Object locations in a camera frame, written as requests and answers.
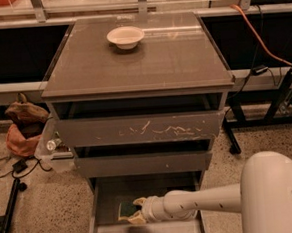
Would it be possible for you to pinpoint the white bowl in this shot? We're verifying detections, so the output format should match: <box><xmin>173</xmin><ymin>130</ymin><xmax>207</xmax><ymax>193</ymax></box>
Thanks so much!
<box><xmin>106</xmin><ymin>26</ymin><xmax>144</xmax><ymax>50</ymax></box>

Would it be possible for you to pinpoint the grey middle drawer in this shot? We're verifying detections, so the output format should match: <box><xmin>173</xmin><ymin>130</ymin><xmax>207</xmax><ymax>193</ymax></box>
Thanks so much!
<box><xmin>75</xmin><ymin>139</ymin><xmax>213</xmax><ymax>178</ymax></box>

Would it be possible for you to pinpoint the grey bottom drawer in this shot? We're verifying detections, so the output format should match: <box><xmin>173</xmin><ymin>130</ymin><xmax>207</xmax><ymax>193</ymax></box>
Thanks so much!
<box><xmin>89</xmin><ymin>172</ymin><xmax>206</xmax><ymax>233</ymax></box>

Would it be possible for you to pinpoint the black stand leg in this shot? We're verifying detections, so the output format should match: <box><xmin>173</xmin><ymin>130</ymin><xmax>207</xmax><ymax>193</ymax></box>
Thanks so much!
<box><xmin>0</xmin><ymin>179</ymin><xmax>26</xmax><ymax>233</ymax></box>

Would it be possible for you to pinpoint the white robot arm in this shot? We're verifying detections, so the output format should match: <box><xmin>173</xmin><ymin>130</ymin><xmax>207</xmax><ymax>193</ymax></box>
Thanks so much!
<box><xmin>118</xmin><ymin>151</ymin><xmax>292</xmax><ymax>233</ymax></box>

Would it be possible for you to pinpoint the black table frame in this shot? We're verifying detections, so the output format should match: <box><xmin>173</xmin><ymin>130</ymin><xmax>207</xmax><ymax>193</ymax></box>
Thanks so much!
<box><xmin>223</xmin><ymin>67</ymin><xmax>292</xmax><ymax>155</ymax></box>

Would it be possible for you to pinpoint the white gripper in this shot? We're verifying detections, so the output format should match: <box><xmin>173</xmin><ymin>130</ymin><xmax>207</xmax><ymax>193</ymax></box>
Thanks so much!
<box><xmin>118</xmin><ymin>196</ymin><xmax>168</xmax><ymax>225</ymax></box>

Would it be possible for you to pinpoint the black power adapter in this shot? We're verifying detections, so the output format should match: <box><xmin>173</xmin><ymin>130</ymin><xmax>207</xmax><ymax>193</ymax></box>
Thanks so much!
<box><xmin>12</xmin><ymin>159</ymin><xmax>27</xmax><ymax>174</ymax></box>

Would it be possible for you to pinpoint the plastic bottle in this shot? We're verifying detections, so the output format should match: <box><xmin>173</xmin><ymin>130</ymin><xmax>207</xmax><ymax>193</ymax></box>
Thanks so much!
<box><xmin>47</xmin><ymin>139</ymin><xmax>62</xmax><ymax>151</ymax></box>

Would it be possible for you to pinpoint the brown orange cloth bag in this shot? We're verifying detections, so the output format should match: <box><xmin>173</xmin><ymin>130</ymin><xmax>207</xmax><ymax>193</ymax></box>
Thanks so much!
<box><xmin>4</xmin><ymin>92</ymin><xmax>50</xmax><ymax>157</ymax></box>

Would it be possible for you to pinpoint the orange cable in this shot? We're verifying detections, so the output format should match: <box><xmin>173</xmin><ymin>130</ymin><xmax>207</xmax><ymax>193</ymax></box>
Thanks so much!
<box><xmin>229</xmin><ymin>0</ymin><xmax>292</xmax><ymax>71</ymax></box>

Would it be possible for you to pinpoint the green yellow sponge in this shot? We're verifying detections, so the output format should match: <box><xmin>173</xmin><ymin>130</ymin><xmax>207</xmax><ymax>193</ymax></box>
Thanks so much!
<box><xmin>118</xmin><ymin>201</ymin><xmax>139</xmax><ymax>221</ymax></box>

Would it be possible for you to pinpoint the black adapter on rail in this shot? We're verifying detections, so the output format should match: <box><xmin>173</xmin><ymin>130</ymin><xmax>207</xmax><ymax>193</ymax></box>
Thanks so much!
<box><xmin>251</xmin><ymin>65</ymin><xmax>268</xmax><ymax>76</ymax></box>

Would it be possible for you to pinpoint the grey drawer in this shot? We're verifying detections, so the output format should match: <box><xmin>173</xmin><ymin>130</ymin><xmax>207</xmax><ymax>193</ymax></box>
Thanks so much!
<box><xmin>89</xmin><ymin>172</ymin><xmax>206</xmax><ymax>233</ymax></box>
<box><xmin>75</xmin><ymin>139</ymin><xmax>213</xmax><ymax>178</ymax></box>
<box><xmin>54</xmin><ymin>94</ymin><xmax>224</xmax><ymax>147</ymax></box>

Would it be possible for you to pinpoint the grey top drawer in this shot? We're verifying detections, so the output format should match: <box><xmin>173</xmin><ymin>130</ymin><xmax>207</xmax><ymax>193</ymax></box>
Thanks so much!
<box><xmin>54</xmin><ymin>94</ymin><xmax>224</xmax><ymax>147</ymax></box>

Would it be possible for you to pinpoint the grey drawer cabinet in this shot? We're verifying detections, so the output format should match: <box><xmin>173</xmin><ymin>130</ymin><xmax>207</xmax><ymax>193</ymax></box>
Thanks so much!
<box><xmin>36</xmin><ymin>7</ymin><xmax>243</xmax><ymax>196</ymax></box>

